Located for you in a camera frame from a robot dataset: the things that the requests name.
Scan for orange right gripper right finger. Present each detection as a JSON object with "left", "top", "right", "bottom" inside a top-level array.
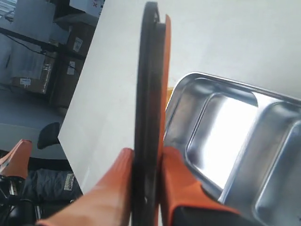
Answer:
[{"left": 161, "top": 147, "right": 239, "bottom": 226}]

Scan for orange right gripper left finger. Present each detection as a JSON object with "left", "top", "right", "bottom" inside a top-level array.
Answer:
[{"left": 36, "top": 148, "right": 134, "bottom": 226}]

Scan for transparent lid with orange seal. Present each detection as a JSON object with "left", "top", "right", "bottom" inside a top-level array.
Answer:
[{"left": 132, "top": 1, "right": 171, "bottom": 226}]

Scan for steel two-compartment lunch box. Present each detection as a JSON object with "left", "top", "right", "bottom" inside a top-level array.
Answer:
[{"left": 164, "top": 72, "right": 301, "bottom": 226}]

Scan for brown cardboard boxes on shelf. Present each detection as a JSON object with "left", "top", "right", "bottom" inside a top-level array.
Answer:
[{"left": 12, "top": 23, "right": 95, "bottom": 109}]

